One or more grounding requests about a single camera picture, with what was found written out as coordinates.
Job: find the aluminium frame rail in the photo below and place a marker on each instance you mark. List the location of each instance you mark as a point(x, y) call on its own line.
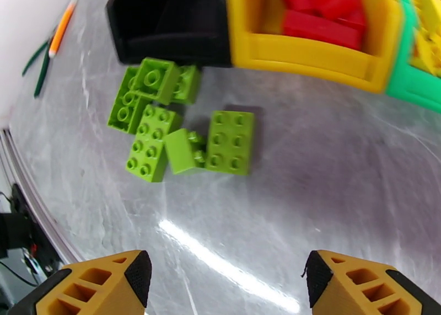
point(31, 193)

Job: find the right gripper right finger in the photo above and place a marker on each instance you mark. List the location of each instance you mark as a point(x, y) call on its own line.
point(348, 293)

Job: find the orange pen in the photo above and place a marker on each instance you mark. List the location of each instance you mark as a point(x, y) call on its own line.
point(62, 28)

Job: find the green sloped lego brick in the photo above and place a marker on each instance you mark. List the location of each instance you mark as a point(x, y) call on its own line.
point(181, 152)

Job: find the green long lego brick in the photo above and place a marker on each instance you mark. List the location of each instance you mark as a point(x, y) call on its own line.
point(151, 145)
point(122, 114)

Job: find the green plastic bin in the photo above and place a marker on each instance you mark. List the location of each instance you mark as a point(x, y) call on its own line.
point(406, 83)

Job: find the yellow sloped lego brick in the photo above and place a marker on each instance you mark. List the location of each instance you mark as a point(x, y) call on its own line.
point(422, 52)

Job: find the green square lego brick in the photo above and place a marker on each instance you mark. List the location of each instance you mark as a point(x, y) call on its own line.
point(155, 79)

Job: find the black plastic bin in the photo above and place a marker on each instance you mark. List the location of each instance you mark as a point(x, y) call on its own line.
point(172, 21)

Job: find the yellow plastic bin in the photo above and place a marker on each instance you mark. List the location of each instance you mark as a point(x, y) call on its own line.
point(310, 59)

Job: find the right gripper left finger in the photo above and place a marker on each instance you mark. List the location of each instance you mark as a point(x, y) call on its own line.
point(103, 290)

